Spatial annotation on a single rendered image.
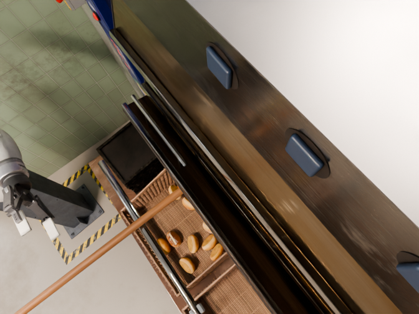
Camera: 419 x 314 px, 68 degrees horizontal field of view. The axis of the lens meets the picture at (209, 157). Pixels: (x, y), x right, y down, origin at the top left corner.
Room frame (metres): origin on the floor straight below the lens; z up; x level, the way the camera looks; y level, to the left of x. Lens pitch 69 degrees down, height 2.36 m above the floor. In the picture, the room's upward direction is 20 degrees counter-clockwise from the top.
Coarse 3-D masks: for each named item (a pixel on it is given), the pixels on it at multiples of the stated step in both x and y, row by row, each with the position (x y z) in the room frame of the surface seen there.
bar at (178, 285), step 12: (108, 168) 0.57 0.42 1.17; (108, 180) 0.52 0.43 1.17; (120, 192) 0.45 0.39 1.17; (132, 204) 0.38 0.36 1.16; (132, 216) 0.34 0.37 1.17; (144, 228) 0.27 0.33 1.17; (156, 240) 0.21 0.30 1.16; (156, 252) 0.17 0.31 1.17; (168, 264) 0.11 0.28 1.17; (180, 288) 0.02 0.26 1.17; (192, 300) -0.03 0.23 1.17; (192, 312) -0.07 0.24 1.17
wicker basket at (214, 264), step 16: (160, 176) 0.60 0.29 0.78; (144, 192) 0.56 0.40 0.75; (160, 192) 0.58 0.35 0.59; (144, 208) 0.52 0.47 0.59; (176, 208) 0.45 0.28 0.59; (160, 224) 0.40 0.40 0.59; (176, 224) 0.37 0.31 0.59; (192, 224) 0.33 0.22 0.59; (144, 240) 0.32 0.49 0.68; (176, 256) 0.20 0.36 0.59; (192, 256) 0.17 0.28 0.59; (208, 256) 0.14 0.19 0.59; (224, 256) 0.10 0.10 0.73; (208, 272) 0.06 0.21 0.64; (176, 288) 0.04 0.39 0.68
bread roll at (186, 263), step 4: (180, 260) 0.16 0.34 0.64; (184, 260) 0.16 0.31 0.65; (188, 260) 0.15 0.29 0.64; (192, 260) 0.14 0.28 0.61; (180, 264) 0.15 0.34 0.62; (184, 264) 0.14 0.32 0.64; (188, 264) 0.13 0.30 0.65; (192, 264) 0.12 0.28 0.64; (184, 268) 0.12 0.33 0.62; (188, 268) 0.11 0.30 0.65; (192, 268) 0.11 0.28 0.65; (188, 272) 0.09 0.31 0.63; (192, 272) 0.09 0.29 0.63
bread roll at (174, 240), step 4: (168, 232) 0.33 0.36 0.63; (172, 232) 0.32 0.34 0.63; (168, 236) 0.31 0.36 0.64; (172, 236) 0.30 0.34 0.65; (176, 236) 0.29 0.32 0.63; (168, 240) 0.29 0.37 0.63; (172, 240) 0.28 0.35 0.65; (176, 240) 0.27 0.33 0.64; (180, 240) 0.27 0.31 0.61; (172, 244) 0.26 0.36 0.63; (176, 244) 0.25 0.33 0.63
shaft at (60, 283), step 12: (180, 192) 0.35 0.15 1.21; (168, 204) 0.32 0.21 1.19; (144, 216) 0.31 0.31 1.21; (132, 228) 0.28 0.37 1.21; (120, 240) 0.25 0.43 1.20; (96, 252) 0.24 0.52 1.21; (84, 264) 0.21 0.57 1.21; (72, 276) 0.19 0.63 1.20; (48, 288) 0.18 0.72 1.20; (36, 300) 0.15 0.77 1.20; (24, 312) 0.12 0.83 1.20
